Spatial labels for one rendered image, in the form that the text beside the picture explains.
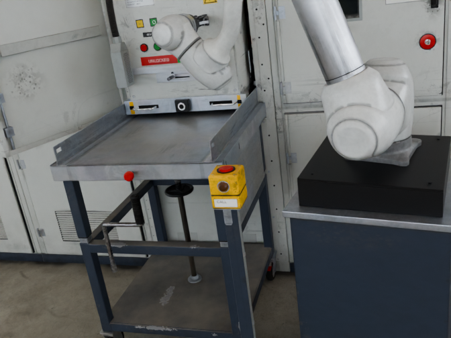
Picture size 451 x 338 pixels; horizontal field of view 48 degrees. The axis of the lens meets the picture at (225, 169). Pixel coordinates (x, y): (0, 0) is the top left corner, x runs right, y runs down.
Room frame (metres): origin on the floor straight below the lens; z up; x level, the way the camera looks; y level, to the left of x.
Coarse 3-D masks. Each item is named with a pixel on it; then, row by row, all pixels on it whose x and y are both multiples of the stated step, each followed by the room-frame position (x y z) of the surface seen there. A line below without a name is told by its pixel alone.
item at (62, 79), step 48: (0, 0) 1.97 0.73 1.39; (48, 0) 2.11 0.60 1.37; (96, 0) 2.28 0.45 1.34; (0, 48) 1.91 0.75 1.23; (48, 48) 2.07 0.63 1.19; (96, 48) 2.24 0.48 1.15; (0, 96) 1.87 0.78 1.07; (48, 96) 2.03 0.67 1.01; (96, 96) 2.20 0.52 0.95; (0, 144) 1.84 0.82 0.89
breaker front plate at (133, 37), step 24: (120, 0) 2.13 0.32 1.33; (168, 0) 2.06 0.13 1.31; (192, 0) 2.03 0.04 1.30; (120, 24) 2.13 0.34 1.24; (144, 24) 2.10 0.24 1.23; (216, 24) 2.01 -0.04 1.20; (168, 72) 2.08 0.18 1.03; (144, 96) 2.12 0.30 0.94; (168, 96) 2.08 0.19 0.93; (192, 96) 2.05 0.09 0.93
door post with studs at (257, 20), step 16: (256, 0) 2.09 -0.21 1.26; (256, 16) 2.09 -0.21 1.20; (256, 32) 2.09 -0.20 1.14; (256, 48) 2.10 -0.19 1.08; (256, 64) 2.10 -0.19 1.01; (256, 80) 2.10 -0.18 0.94; (272, 96) 2.08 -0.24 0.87; (272, 112) 2.08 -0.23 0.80; (272, 128) 2.09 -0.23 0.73; (272, 144) 2.09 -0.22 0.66; (272, 160) 2.09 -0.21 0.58; (272, 176) 2.09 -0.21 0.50
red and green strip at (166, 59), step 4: (152, 56) 2.10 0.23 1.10; (156, 56) 2.09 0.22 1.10; (160, 56) 2.09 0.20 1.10; (164, 56) 2.08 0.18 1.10; (168, 56) 2.08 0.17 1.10; (172, 56) 2.07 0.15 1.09; (144, 60) 2.11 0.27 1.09; (148, 60) 2.10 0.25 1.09; (152, 60) 2.10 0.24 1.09; (156, 60) 2.09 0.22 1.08; (160, 60) 2.09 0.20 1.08; (164, 60) 2.08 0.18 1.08; (168, 60) 2.08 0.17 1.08; (172, 60) 2.07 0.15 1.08; (176, 60) 2.07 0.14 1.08; (144, 64) 2.11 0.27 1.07; (148, 64) 2.10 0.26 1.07; (152, 64) 2.10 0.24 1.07
